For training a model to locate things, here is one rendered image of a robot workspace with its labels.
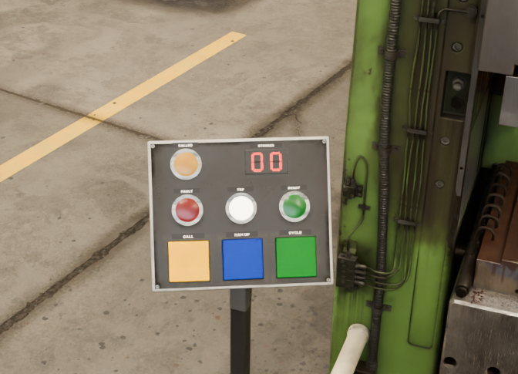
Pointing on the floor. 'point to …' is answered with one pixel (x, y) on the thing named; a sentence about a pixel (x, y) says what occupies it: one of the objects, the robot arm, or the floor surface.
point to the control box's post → (240, 330)
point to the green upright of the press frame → (397, 352)
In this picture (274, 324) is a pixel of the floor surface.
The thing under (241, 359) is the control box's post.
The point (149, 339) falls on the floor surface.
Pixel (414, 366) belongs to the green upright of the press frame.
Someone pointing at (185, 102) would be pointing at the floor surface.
